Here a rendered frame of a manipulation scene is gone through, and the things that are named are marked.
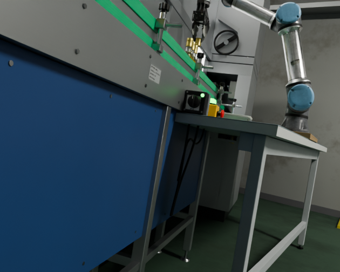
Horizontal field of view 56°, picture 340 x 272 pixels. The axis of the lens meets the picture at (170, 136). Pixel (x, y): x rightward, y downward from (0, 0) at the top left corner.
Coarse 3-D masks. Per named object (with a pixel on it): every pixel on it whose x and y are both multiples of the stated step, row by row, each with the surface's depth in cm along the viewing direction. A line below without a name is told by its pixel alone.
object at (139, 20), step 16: (96, 0) 59; (112, 0) 64; (128, 0) 70; (128, 16) 72; (144, 16) 78; (144, 32) 80; (176, 48) 105; (176, 64) 107; (192, 64) 125; (192, 80) 129; (208, 80) 157
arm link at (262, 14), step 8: (224, 0) 183; (232, 0) 182; (240, 0) 181; (248, 0) 181; (240, 8) 182; (248, 8) 179; (256, 8) 177; (264, 8) 177; (256, 16) 178; (264, 16) 176; (272, 16) 174; (272, 24) 174
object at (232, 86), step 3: (231, 81) 279; (234, 81) 278; (216, 84) 289; (231, 84) 279; (234, 84) 278; (231, 87) 279; (234, 87) 278; (231, 90) 279; (234, 90) 278; (234, 93) 278; (216, 96) 298; (228, 96) 279; (231, 96) 279; (231, 99) 286
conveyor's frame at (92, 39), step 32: (0, 0) 38; (32, 0) 42; (64, 0) 48; (0, 32) 38; (32, 32) 43; (64, 32) 49; (96, 32) 57; (128, 32) 69; (64, 64) 54; (96, 64) 59; (128, 64) 71; (160, 64) 89; (160, 96) 93
